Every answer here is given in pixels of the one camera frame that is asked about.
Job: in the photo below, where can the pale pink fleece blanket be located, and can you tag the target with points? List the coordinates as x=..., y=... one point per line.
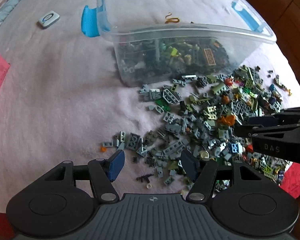
x=52, y=92

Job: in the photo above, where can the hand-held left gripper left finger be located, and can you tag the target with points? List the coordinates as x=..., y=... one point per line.
x=117, y=164

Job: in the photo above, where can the black toy gun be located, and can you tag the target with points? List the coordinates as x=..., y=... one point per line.
x=145, y=178

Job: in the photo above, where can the pile of toy bricks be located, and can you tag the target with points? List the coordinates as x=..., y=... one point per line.
x=202, y=130
x=170, y=57

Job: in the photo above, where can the brown wooden wardrobe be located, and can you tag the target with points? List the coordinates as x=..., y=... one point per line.
x=285, y=17

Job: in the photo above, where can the small white electronic device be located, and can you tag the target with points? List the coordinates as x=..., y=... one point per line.
x=48, y=20

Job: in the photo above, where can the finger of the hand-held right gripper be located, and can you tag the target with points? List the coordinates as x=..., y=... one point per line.
x=262, y=121
x=277, y=145

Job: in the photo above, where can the red bedsheet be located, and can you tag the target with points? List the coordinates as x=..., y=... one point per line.
x=296, y=182

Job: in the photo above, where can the clear plastic box blue latches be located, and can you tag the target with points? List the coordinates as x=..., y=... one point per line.
x=165, y=5

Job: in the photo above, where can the brown tan toy figure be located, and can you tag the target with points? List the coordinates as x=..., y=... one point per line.
x=280, y=82

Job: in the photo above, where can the light blue quilt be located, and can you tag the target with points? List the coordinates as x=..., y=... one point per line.
x=5, y=12

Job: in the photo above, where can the tan toy brick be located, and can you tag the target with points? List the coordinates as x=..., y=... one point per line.
x=210, y=56

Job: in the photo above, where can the orange toy snake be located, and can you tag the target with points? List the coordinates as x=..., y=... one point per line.
x=172, y=18

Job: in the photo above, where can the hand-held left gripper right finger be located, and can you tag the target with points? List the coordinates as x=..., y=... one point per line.
x=190, y=165

